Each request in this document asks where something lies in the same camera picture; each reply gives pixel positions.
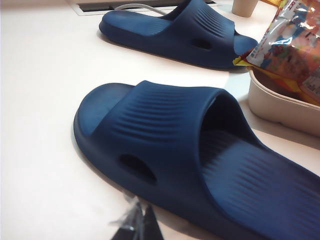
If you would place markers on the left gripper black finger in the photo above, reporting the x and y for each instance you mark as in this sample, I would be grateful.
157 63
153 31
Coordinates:
145 225

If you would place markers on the orange printed chips bag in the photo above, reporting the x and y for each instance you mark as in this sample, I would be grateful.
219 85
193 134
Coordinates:
287 50

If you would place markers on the beige pulp food box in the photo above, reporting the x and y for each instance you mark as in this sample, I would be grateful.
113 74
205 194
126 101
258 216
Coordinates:
275 110

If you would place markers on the large blue foam slipper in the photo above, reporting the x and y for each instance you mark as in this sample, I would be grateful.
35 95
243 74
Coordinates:
162 130

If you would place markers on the blue ribbed foam slipper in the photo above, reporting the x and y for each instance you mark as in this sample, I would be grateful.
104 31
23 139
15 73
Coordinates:
175 37

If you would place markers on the beige paper cup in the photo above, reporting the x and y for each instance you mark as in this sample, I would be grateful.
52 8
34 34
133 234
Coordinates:
243 7

